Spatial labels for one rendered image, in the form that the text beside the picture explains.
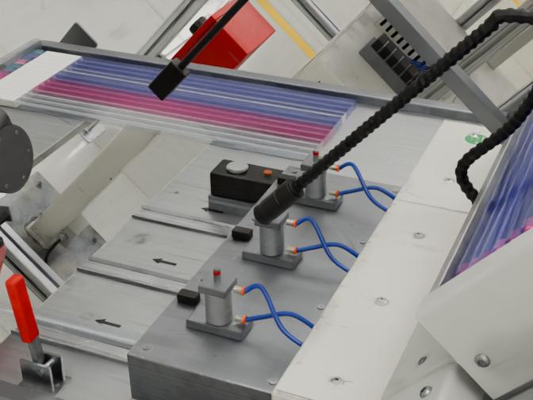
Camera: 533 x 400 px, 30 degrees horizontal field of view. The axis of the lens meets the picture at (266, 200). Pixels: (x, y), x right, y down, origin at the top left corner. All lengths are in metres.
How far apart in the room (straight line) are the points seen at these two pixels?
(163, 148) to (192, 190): 1.56
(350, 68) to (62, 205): 0.71
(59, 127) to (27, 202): 1.04
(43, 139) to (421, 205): 0.54
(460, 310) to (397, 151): 0.65
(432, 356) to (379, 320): 0.15
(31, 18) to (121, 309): 1.85
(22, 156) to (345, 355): 0.31
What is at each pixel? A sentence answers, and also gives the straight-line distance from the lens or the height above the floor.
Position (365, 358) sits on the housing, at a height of 1.26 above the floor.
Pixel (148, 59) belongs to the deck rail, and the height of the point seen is 0.85.
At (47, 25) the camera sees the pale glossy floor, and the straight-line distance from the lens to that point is 2.76.
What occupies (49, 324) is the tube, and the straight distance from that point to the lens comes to 0.92.
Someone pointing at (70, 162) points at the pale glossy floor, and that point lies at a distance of 2.49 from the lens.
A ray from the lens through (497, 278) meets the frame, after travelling 0.57.
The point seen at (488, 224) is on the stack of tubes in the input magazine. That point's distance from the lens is 0.69.
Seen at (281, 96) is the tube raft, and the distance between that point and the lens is 1.34.
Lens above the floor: 1.73
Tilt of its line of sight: 38 degrees down
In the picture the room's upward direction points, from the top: 50 degrees clockwise
